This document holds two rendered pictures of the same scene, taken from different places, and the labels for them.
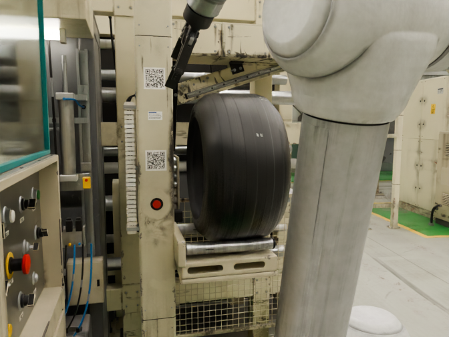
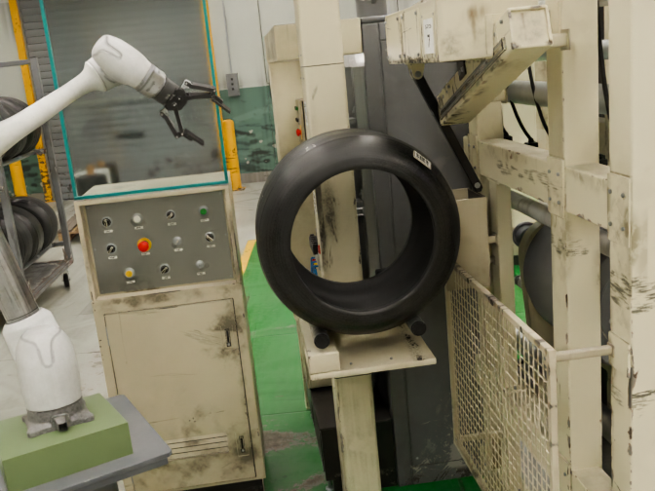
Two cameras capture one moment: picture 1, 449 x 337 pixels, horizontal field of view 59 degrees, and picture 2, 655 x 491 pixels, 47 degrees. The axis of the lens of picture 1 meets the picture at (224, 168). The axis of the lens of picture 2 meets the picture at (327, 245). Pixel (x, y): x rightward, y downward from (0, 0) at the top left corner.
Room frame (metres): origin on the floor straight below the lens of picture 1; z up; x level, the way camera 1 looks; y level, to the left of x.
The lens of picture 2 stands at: (1.82, -2.17, 1.67)
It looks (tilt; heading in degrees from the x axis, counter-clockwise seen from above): 14 degrees down; 98
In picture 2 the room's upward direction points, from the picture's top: 6 degrees counter-clockwise
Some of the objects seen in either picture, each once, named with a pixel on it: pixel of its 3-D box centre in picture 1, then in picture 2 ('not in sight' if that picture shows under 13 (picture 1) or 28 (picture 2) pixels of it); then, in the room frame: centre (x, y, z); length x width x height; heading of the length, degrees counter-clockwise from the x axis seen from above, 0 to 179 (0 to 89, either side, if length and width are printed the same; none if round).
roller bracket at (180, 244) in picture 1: (176, 239); not in sight; (1.54, 0.19, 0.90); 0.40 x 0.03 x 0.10; 14
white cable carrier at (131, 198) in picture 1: (131, 168); not in sight; (1.45, 0.34, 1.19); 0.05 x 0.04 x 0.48; 14
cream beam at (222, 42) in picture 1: (231, 45); (451, 32); (1.90, -0.03, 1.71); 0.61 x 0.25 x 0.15; 104
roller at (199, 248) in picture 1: (229, 246); (316, 321); (1.45, -0.02, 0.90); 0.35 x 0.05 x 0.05; 104
